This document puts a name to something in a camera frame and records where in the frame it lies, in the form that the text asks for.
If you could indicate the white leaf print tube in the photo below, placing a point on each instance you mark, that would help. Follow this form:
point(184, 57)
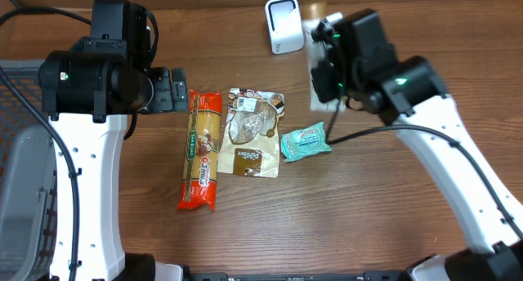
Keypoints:
point(311, 15)

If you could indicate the orange spaghetti pasta pack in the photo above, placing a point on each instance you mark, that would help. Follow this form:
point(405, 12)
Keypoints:
point(199, 180)

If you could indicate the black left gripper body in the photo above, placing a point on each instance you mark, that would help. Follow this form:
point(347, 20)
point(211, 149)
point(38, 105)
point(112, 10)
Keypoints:
point(164, 94)

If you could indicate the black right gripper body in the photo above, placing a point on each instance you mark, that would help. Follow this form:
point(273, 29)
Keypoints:
point(334, 80)

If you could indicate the beige brown snack pouch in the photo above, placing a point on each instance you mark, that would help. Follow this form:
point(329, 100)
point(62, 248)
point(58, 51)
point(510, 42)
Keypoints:
point(250, 145)

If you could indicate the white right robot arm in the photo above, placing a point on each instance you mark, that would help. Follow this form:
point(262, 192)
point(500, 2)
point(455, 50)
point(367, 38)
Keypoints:
point(412, 100)

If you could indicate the teal wet wipes pack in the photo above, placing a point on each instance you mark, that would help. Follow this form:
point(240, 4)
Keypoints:
point(302, 143)

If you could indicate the white barcode scanner stand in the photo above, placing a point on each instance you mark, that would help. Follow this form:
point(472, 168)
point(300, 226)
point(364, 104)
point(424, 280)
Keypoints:
point(284, 23)

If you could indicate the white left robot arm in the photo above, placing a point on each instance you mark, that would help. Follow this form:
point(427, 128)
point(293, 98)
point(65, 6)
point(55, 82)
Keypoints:
point(88, 96)

